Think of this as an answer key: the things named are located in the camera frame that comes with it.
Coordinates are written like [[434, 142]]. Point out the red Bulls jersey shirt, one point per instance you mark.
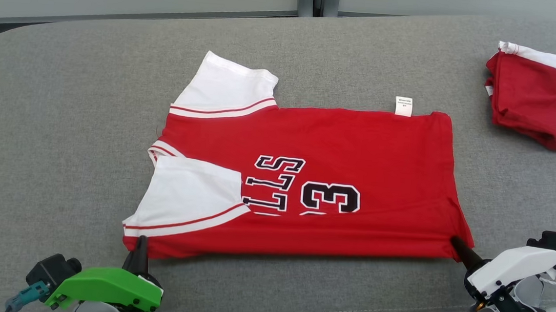
[[357, 142]]

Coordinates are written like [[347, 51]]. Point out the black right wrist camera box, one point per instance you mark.
[[553, 241]]

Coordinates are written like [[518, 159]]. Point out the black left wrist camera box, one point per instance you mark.
[[50, 270]]

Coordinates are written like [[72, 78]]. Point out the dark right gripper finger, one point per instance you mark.
[[469, 256]]

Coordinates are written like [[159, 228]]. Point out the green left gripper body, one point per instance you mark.
[[107, 286]]

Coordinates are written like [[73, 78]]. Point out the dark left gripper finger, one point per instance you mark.
[[138, 259]]

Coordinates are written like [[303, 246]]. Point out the red shorts white stripe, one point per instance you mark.
[[536, 100]]

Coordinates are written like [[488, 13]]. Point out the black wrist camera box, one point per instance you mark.
[[553, 241], [50, 270]]

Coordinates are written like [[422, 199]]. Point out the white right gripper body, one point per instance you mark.
[[520, 266]]

